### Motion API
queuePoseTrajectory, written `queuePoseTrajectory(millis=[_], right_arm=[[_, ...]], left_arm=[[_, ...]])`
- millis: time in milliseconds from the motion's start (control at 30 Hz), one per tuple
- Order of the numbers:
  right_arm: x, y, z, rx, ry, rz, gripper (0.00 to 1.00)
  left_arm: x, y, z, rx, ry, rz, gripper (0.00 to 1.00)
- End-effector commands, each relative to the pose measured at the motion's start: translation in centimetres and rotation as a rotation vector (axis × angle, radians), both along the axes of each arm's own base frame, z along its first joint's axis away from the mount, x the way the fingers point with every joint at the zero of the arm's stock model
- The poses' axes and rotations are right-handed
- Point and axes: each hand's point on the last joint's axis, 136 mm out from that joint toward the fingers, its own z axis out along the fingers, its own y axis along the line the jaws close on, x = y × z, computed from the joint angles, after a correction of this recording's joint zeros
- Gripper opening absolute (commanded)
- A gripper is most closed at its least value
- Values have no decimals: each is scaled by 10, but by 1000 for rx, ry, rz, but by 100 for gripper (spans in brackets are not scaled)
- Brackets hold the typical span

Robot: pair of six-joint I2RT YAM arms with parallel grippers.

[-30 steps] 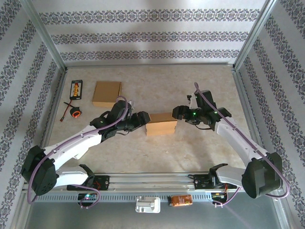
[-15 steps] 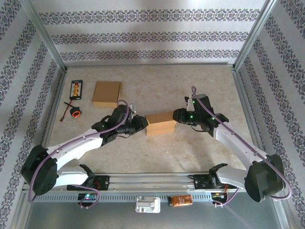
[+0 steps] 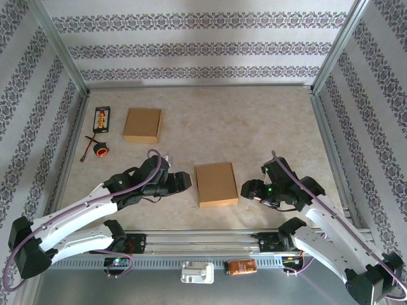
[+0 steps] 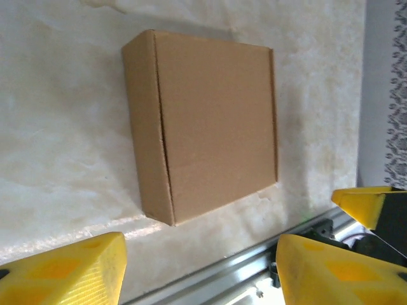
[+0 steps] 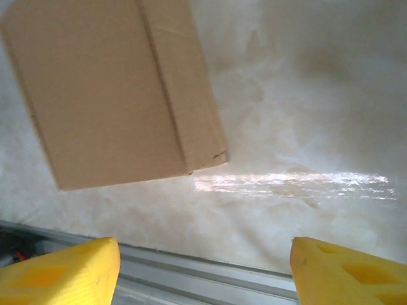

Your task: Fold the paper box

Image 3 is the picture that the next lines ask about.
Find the brown cardboard box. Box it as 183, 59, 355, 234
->
193, 161, 239, 209
123, 107, 163, 144

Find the small dark circuit board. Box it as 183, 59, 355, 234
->
282, 256, 305, 267

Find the black board with yellow connectors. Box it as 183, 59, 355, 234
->
92, 106, 111, 133

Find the orange battery pack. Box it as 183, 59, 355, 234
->
223, 259, 257, 276

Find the circuit board with green light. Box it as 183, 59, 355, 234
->
104, 257, 130, 268

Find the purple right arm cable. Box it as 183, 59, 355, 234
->
272, 151, 407, 299

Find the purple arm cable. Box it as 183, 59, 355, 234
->
1, 148, 163, 292
272, 151, 407, 299

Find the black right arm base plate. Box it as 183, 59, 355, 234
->
258, 231, 316, 254

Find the black round orange ring part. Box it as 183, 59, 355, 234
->
92, 142, 109, 158

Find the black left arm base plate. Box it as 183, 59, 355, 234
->
88, 233, 148, 255

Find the red black wire lead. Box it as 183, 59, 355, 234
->
79, 135, 99, 163

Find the aluminium mounting rail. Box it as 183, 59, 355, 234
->
30, 227, 378, 257

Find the grey slotted cable duct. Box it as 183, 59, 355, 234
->
44, 257, 284, 269

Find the white plastic bracket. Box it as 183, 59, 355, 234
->
180, 261, 215, 285

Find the thin aluminium wall rail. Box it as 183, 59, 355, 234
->
87, 83, 314, 92

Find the aluminium frame post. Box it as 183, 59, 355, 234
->
310, 0, 373, 95
25, 0, 92, 96

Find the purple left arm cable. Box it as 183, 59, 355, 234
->
1, 148, 163, 292

